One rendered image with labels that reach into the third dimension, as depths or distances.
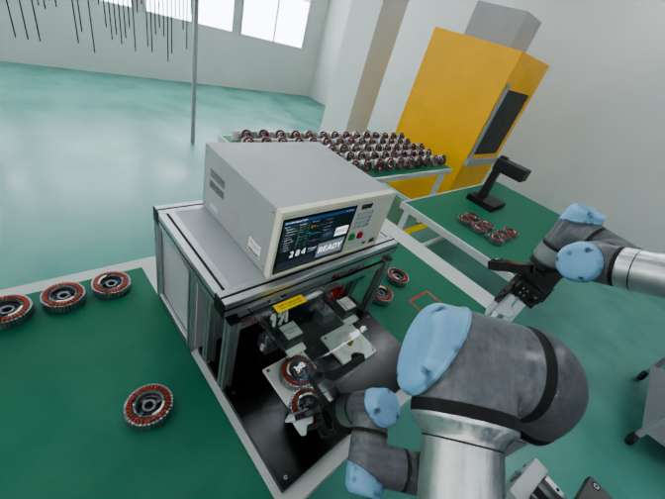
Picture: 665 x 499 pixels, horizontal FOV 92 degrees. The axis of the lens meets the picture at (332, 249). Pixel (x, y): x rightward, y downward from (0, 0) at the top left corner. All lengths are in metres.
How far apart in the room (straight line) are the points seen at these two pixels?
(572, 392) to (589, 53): 5.70
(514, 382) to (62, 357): 1.10
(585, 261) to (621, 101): 5.18
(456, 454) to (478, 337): 0.12
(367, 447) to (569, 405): 0.40
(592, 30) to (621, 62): 0.58
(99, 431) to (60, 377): 0.20
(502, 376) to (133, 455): 0.85
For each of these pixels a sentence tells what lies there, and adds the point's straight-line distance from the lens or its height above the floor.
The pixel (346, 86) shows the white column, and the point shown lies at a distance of 4.82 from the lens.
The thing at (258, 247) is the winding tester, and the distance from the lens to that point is 0.85.
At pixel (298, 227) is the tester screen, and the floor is 1.27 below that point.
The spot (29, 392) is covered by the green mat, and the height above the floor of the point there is 0.75.
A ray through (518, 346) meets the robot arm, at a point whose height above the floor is 1.46.
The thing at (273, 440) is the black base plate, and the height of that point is 0.77.
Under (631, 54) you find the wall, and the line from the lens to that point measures 5.94.
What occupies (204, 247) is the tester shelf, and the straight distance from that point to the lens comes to 0.93.
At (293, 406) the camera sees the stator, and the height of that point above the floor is 0.82.
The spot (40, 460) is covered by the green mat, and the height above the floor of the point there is 0.75.
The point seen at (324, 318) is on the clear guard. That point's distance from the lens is 0.87.
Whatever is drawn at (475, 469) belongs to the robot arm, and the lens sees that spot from 0.40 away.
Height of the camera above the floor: 1.69
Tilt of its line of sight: 34 degrees down
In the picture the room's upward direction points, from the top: 19 degrees clockwise
